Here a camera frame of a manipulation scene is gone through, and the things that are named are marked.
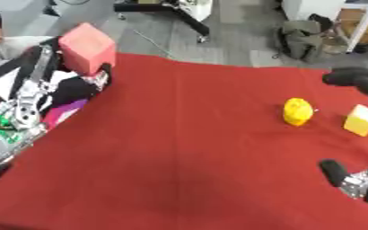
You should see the olive green bag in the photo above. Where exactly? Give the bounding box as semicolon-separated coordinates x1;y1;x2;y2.
272;13;341;63

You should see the yellow cube block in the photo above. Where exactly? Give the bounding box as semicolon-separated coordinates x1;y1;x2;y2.
342;103;368;137

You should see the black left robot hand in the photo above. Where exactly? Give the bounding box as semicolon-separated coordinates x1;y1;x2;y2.
40;37;115;107

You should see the black box white inside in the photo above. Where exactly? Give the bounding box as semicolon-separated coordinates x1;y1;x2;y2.
0;44;92;129

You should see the white metal rack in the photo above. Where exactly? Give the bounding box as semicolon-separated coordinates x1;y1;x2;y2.
333;0;368;54

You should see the yellow toy lemon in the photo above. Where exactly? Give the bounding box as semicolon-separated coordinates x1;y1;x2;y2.
281;97;316;127

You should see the purple block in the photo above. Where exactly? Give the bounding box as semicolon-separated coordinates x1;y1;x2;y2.
40;99;90;130

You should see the pink cube block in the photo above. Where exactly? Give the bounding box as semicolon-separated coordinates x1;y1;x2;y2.
57;22;118;77

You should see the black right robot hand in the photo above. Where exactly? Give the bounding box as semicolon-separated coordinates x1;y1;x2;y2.
317;66;368;205

